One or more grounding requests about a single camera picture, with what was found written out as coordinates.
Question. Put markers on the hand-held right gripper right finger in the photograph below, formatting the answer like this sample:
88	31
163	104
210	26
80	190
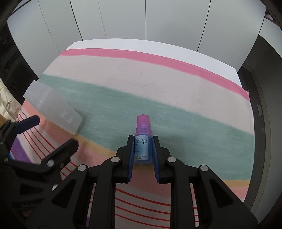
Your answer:
155	158

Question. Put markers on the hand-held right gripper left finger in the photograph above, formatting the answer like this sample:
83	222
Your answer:
131	158

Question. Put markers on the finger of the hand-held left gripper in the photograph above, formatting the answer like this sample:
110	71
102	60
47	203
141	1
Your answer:
28	123
61	149

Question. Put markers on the blue bottle with purple cap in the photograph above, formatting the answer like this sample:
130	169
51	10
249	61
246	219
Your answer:
142	141

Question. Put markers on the translucent plastic box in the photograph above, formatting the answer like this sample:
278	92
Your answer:
50	105

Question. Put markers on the cream padded chair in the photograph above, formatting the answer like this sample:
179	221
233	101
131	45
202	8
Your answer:
6	99

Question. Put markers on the black glass cabinet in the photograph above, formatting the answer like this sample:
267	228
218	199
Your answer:
17	66

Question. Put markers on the striped colourful cloth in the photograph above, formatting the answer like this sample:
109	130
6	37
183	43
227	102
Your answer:
154	88

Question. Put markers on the white table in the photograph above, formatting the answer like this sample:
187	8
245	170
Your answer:
176	52

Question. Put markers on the wall outlet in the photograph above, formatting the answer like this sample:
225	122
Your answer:
260	111

